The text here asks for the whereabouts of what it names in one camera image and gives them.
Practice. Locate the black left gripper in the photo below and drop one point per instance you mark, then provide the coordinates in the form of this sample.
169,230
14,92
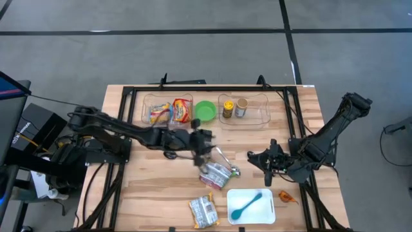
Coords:
193,140

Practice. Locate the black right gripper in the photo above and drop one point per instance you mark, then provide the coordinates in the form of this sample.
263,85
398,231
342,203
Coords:
278,162

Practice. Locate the yellow lid jar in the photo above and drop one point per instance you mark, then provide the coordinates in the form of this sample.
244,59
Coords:
228,109

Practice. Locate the yellow red ramen packet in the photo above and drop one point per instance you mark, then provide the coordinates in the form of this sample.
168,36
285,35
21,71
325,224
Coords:
160,112
182,110

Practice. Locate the red white ramen packet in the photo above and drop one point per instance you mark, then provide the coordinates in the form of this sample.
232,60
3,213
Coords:
172,120
215,175

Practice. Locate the orange candy wrapper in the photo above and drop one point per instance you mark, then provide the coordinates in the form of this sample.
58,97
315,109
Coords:
284,197

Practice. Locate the tan lid jar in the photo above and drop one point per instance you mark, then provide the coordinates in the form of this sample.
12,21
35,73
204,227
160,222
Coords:
241,108

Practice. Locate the teal plastic spoon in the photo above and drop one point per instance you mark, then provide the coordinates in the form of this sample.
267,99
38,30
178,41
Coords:
237,214

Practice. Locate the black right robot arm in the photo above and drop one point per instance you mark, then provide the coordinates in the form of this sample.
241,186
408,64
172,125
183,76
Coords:
334,129

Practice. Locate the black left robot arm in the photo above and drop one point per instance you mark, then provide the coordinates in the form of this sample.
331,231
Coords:
128,132

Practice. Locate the silver metal spoon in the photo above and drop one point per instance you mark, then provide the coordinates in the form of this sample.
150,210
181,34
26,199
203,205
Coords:
225,158

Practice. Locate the green plastic bowl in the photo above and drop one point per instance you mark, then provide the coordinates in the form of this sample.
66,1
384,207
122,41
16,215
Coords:
205,111

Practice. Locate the dark metal spoon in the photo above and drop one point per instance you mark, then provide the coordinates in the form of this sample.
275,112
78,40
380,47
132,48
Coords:
170,155

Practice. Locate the clear plastic bin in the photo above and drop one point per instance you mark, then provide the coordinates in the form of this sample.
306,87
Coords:
146,98
257,112

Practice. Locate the white plastic tray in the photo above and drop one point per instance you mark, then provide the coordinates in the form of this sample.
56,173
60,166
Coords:
238,198

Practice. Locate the yellow edged white ramen packet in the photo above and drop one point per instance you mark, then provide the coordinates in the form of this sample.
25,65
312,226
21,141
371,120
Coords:
203,211

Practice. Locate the grey chair base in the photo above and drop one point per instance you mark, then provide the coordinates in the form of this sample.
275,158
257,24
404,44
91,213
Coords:
402,125

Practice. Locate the white plastic bottle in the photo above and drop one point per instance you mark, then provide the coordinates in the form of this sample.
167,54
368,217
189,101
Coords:
56,194

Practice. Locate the white paper sheet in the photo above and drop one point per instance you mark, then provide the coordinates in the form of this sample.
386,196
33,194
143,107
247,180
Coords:
38,183

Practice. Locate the black case white logo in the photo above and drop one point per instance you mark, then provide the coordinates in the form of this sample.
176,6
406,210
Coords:
32,129

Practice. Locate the computer monitor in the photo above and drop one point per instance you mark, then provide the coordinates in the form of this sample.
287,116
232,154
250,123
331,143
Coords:
9,112

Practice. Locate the black mounting bracket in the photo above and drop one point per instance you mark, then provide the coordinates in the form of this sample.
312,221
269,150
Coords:
164,80

